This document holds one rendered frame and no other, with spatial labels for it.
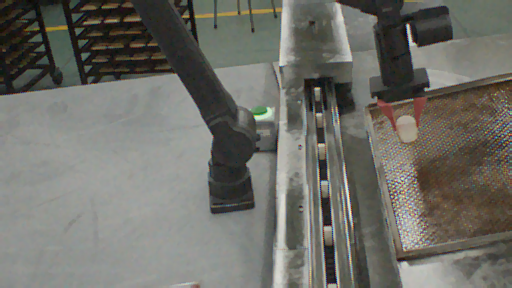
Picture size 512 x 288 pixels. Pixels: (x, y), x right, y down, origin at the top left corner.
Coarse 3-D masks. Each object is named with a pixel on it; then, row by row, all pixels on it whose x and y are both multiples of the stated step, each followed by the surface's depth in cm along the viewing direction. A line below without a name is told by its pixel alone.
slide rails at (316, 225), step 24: (312, 96) 152; (312, 120) 141; (312, 144) 132; (312, 168) 123; (336, 168) 122; (312, 192) 116; (336, 192) 115; (312, 216) 109; (336, 216) 109; (312, 240) 103; (336, 240) 103; (312, 264) 98; (336, 264) 98
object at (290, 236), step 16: (288, 96) 151; (288, 112) 143; (288, 128) 136; (304, 128) 136; (288, 144) 130; (304, 144) 130; (288, 160) 124; (304, 160) 124; (288, 176) 119; (304, 176) 119; (288, 192) 114; (304, 192) 114; (288, 208) 110; (304, 208) 110; (288, 224) 106; (304, 224) 105; (288, 240) 102; (304, 240) 102; (288, 256) 99; (304, 256) 98; (272, 272) 96; (288, 272) 95; (304, 272) 95
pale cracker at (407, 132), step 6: (402, 120) 117; (408, 120) 116; (414, 120) 116; (396, 126) 116; (402, 126) 115; (408, 126) 114; (414, 126) 114; (396, 132) 114; (402, 132) 113; (408, 132) 112; (414, 132) 112; (402, 138) 111; (408, 138) 111; (414, 138) 111
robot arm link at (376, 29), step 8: (376, 24) 107; (392, 24) 104; (400, 24) 103; (376, 32) 104; (384, 32) 103; (392, 32) 103; (400, 32) 103; (376, 40) 105; (384, 40) 104; (392, 40) 104; (400, 40) 104; (408, 40) 106; (416, 40) 105; (376, 48) 107; (384, 48) 105; (392, 48) 104; (400, 48) 105; (408, 48) 106; (384, 56) 106; (392, 56) 106
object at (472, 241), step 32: (384, 128) 126; (448, 128) 119; (384, 160) 115; (416, 160) 113; (480, 160) 107; (384, 192) 106; (480, 192) 100; (416, 224) 97; (448, 224) 95; (480, 224) 93; (416, 256) 91
